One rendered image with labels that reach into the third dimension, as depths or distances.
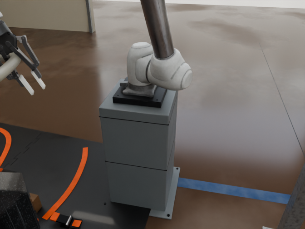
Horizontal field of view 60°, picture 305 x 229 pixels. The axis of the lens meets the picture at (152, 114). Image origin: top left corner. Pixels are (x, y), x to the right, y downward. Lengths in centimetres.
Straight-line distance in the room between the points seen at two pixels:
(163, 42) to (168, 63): 11
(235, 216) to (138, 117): 100
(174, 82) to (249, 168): 129
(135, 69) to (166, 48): 27
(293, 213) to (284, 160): 95
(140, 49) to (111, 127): 47
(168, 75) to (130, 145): 51
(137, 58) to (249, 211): 131
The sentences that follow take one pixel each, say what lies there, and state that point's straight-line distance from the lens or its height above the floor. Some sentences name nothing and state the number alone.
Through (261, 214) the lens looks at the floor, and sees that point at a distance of 208.
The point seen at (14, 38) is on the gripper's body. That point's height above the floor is 132.
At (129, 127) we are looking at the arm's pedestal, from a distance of 151.
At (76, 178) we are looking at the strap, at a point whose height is 2.
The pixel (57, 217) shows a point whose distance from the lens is 195.
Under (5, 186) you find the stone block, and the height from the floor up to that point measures 65.
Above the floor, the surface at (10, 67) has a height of 127.
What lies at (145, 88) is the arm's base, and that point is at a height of 88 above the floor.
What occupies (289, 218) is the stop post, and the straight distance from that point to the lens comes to 173.
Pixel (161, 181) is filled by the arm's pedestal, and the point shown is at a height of 30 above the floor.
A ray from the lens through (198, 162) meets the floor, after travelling 232.
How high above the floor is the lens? 156
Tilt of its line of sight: 33 degrees down
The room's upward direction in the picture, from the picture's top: straight up
